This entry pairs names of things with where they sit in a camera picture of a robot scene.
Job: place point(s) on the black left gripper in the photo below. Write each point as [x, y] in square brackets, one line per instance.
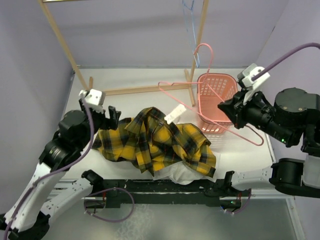
[114, 115]

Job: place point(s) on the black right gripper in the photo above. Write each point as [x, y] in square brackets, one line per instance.
[233, 107]

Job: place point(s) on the yellow plaid flannel shirt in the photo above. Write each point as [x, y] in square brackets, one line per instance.
[151, 144]

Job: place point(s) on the white collared shirt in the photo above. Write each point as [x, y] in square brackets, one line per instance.
[185, 172]

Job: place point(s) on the light blue wire hanger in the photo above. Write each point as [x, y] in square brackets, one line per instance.
[189, 21]

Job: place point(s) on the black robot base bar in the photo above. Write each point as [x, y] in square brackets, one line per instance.
[165, 192]

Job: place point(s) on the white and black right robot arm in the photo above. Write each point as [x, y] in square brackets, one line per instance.
[293, 119]

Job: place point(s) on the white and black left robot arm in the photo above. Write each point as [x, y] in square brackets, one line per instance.
[31, 216]

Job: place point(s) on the pink plastic laundry basket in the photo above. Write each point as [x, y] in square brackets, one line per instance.
[212, 89]

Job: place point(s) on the wooden clothes rack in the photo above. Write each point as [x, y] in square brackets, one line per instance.
[123, 34]

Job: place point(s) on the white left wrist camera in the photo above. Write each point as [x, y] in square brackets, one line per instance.
[94, 99]

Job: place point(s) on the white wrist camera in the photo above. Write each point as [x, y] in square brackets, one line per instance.
[94, 99]
[251, 80]

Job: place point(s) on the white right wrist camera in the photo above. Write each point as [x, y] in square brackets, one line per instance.
[251, 80]

